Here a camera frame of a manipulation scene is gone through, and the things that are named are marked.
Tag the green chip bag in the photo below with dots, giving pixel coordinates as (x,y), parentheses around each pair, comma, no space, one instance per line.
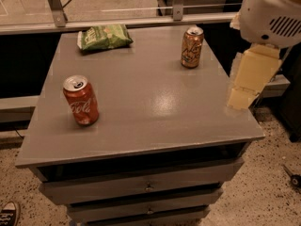
(104,37)

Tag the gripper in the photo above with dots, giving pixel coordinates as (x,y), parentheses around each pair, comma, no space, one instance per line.
(269,14)

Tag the top grey drawer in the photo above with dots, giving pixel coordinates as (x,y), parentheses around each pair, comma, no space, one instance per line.
(128,184)

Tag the grey drawer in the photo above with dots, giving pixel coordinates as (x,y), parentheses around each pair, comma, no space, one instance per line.
(156,219)
(128,184)
(142,205)

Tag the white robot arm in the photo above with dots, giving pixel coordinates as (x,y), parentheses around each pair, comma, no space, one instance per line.
(269,26)

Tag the black tool on floor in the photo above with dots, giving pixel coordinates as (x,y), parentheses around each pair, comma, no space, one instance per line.
(295,179)

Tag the grey drawer cabinet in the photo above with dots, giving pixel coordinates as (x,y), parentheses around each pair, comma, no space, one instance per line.
(153,112)

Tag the red Coca-Cola can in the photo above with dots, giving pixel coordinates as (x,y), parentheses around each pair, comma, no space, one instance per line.
(81,99)

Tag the bottom grey drawer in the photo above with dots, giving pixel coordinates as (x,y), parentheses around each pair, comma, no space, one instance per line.
(156,219)

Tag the black sneaker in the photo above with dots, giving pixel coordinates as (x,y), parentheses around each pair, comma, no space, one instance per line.
(10,214)

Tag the orange-gold soda can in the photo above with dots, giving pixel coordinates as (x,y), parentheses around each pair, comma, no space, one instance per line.
(191,47)

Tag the metal window frame rail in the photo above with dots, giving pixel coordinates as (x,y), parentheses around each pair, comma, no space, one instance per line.
(41,16)

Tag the middle grey drawer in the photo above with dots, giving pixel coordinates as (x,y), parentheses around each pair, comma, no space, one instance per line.
(142,205)

